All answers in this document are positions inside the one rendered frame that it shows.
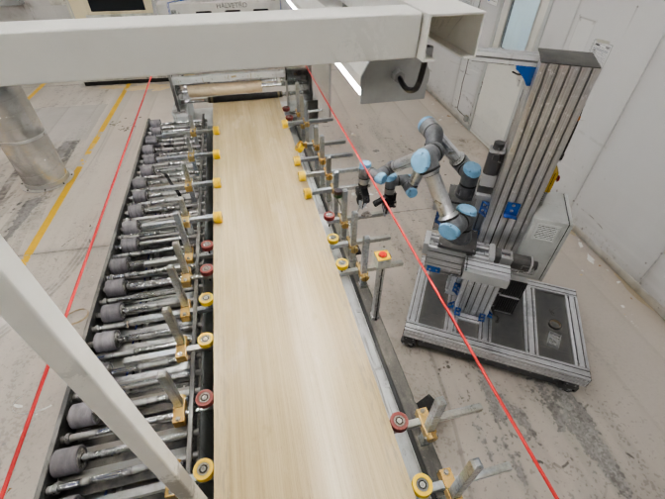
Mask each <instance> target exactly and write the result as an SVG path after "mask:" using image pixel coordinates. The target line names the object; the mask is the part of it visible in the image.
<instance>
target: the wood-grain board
mask: <svg viewBox="0 0 665 499"><path fill-rule="evenodd" d="M281 120H286V118H285V115H284V112H283V109H282V106H281V103H280V101H279V102H267V103H255V104H243V105H233V106H221V107H213V127H216V126H219V129H220V134H219V135H214V132H213V150H220V154H221V158H219V159H214V157H213V178H217V177H220V178H221V181H222V188H215V187H214V185H213V212H218V211H221V212H222V215H223V223H216V224H215V222H214V221H213V223H214V499H417V498H416V495H415V492H414V489H413V486H412V483H411V481H410V478H409V475H408V472H407V469H406V467H405V464H404V461H403V458H402V455H401V452H400V449H399V447H398V444H397V441H396V438H395V435H394V432H393V429H392V426H391V423H390V420H389V417H388V415H387V412H386V409H385V406H384V403H383V400H382V397H381V394H380V391H379V388H378V385H377V383H376V380H375V377H374V374H373V371H372V368H371V365H370V362H369V359H368V356H367V353H366V350H365V348H364V345H363V342H362V339H361V336H360V334H359V331H358V328H357V325H356V322H355V319H354V317H353V314H352V311H351V308H350V305H349V302H348V299H347V296H346V293H345V290H344V287H343V285H342V282H341V279H340V276H339V273H338V270H337V267H336V264H335V261H334V258H333V254H332V251H331V248H330V245H329V242H328V239H327V236H326V233H325V230H324V227H323V224H322V221H321V219H320V216H319V213H318V210H317V207H316V204H315V201H314V198H313V195H312V198H309V199H305V198H304V194H303V189H304V188H310V187H309V184H308V181H307V178H306V181H299V179H298V171H304V169H303V166H302V163H301V165H296V166H294V162H293V156H298V153H297V151H296V150H295V144H294V141H293V138H292V135H291V132H290V129H289V126H288V128H286V129H282V125H281Z"/></svg>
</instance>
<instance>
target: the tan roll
mask: <svg viewBox="0 0 665 499"><path fill-rule="evenodd" d="M274 86H286V84H285V82H282V83H268V84H261V80H250V81H238V82H224V83H211V84H197V85H187V90H178V93H179V94H186V93H188V95H189V97H190V98H191V97H204V96H216V95H229V94H241V93H253V92H262V87H274Z"/></svg>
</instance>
